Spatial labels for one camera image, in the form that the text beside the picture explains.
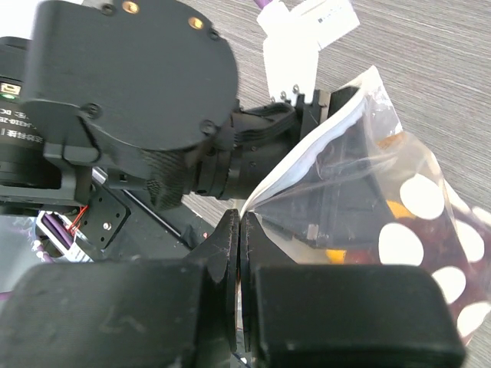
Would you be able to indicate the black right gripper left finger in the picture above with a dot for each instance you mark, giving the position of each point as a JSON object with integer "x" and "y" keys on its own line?
{"x": 145, "y": 313}

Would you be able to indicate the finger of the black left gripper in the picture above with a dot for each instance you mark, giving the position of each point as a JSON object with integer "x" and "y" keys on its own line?
{"x": 329, "y": 196}

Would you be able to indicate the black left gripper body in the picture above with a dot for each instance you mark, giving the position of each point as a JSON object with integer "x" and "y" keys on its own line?
{"x": 249, "y": 147}

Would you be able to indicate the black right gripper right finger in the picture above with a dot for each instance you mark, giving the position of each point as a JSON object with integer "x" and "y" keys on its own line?
{"x": 301, "y": 315}

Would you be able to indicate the clear zip top bag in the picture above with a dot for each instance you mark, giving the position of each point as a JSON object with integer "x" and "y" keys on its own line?
{"x": 448, "y": 238}

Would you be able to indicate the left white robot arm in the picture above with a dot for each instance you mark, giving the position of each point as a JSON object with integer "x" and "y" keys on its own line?
{"x": 147, "y": 96}

